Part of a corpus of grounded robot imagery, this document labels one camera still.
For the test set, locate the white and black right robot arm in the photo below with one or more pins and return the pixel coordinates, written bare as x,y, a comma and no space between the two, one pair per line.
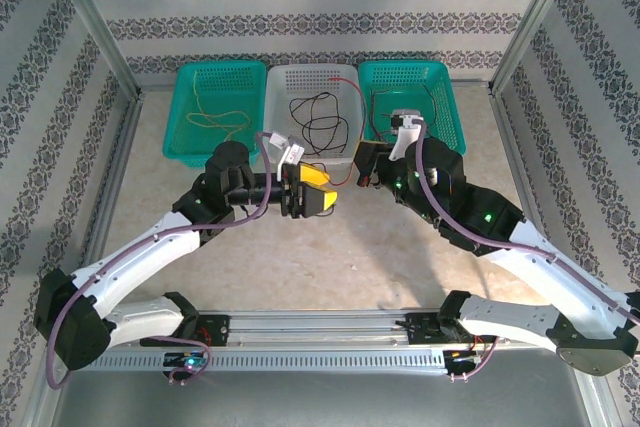
500,317

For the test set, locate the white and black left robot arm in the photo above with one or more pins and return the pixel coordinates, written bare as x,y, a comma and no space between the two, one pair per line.
150,257

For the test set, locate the teal plastic basket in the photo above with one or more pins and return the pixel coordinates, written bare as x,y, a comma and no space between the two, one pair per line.
225,82
400,77

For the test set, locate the white plastic basket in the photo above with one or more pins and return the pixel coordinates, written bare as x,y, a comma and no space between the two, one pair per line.
310,77

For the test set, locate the small circuit board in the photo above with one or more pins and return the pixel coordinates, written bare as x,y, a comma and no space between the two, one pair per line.
462,356
190,361

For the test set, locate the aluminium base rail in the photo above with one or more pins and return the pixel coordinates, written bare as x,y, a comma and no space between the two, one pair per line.
320,327

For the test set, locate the aluminium frame post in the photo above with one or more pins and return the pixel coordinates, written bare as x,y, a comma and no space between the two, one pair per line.
95,12
540,12

